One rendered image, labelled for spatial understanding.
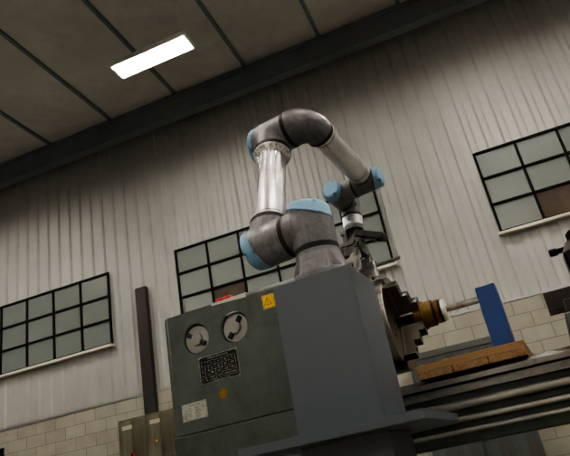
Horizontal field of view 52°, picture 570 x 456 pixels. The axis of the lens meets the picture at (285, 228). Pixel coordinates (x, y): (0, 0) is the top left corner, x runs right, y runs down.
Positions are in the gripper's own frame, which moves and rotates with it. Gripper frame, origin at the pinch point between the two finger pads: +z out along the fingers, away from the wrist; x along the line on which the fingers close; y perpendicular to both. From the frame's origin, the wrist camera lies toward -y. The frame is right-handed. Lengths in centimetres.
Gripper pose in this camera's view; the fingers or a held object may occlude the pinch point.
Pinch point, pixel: (366, 275)
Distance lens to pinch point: 207.3
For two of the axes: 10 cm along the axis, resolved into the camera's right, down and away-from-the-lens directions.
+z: 0.8, 8.6, -5.0
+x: -5.7, -3.8, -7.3
